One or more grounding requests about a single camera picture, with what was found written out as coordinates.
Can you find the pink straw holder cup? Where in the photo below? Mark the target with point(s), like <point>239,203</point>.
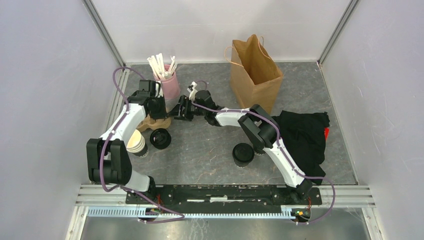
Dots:
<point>171,90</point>

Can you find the brown paper bag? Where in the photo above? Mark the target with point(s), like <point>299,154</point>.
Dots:
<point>254,76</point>

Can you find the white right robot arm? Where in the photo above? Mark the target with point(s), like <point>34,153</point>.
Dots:
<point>260,128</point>

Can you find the stack of paper cups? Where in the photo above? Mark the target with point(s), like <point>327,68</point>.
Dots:
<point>137,145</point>

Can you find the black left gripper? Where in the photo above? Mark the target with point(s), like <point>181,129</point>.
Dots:
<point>163,113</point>

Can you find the black paper coffee cup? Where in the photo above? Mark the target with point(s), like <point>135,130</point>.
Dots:
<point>259,152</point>
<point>242,161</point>

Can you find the white wrapped straws bundle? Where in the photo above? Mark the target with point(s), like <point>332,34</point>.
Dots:
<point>160,70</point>

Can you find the aluminium slotted cable duct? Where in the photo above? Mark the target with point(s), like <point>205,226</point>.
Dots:
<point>124,204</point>

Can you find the stack of black lids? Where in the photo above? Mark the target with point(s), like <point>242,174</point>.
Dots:
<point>160,138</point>

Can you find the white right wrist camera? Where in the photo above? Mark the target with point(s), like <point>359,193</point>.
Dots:
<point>192,90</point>

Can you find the brown cardboard cup carrier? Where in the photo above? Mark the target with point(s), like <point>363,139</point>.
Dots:
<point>154,124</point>

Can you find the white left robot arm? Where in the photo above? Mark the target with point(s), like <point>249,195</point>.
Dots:
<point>108,160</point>

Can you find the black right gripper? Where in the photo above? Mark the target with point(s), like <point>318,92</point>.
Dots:
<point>184,102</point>

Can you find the red small object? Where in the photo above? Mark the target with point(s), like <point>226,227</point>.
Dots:
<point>326,133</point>

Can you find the black cloth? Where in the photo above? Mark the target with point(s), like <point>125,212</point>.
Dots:
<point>304,137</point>

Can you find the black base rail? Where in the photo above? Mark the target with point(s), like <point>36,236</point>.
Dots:
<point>229,199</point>

